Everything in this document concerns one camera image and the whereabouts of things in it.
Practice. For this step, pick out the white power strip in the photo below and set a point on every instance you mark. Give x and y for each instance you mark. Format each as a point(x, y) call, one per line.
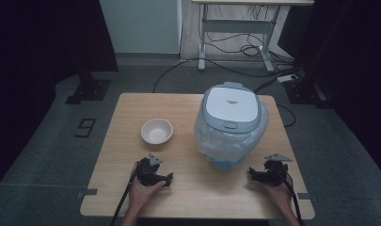
point(287, 78)

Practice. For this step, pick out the person's right hand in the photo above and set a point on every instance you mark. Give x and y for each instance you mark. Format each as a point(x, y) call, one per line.
point(282, 196)

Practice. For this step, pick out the clear plastic bag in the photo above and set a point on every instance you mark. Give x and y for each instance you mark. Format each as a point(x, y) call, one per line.
point(224, 144)

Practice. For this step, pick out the black stand base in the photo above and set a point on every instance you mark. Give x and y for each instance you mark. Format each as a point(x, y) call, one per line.
point(89, 89)
point(305, 92)

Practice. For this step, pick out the dark curtain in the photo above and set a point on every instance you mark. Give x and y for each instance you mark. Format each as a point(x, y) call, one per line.
point(351, 50)
point(44, 34)

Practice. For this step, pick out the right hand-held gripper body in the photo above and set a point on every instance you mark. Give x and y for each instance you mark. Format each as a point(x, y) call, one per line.
point(277, 174)

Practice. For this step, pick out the person's left hand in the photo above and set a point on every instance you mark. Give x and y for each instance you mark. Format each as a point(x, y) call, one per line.
point(141, 194)

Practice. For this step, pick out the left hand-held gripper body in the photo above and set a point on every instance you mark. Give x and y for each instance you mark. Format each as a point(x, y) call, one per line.
point(146, 171)

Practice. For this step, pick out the grey tape strip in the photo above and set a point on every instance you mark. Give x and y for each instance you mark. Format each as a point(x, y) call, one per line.
point(307, 196)
point(87, 192)

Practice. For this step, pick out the white grey rice cooker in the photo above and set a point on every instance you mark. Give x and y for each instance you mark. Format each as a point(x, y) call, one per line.
point(230, 105)

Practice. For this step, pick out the white metal frame desk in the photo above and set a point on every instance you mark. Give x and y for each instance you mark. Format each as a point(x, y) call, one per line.
point(235, 25)

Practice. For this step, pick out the white bowl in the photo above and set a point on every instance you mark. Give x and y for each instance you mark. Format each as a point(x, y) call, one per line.
point(156, 132)

